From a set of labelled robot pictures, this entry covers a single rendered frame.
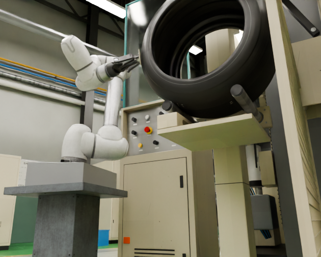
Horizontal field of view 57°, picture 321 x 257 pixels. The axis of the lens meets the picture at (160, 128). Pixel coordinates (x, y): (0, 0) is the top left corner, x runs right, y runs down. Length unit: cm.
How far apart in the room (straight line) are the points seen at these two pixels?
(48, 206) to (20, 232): 724
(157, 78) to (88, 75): 47
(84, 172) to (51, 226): 36
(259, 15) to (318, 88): 40
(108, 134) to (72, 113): 817
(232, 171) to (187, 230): 57
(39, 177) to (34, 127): 771
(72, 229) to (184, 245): 64
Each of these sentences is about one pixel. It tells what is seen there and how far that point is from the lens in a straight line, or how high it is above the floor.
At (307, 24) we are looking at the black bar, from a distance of 152.
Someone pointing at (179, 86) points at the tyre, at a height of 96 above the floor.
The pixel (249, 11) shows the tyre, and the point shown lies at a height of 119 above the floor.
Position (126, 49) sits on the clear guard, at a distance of 248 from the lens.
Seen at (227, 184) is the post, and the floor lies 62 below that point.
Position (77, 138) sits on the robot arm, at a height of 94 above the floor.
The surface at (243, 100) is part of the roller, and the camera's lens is 114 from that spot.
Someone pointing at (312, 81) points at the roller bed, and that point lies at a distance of 139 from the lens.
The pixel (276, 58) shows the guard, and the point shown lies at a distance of 54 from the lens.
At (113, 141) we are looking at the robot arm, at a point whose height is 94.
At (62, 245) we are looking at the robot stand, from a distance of 172.
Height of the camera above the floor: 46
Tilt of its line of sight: 18 degrees up
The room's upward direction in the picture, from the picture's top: 1 degrees counter-clockwise
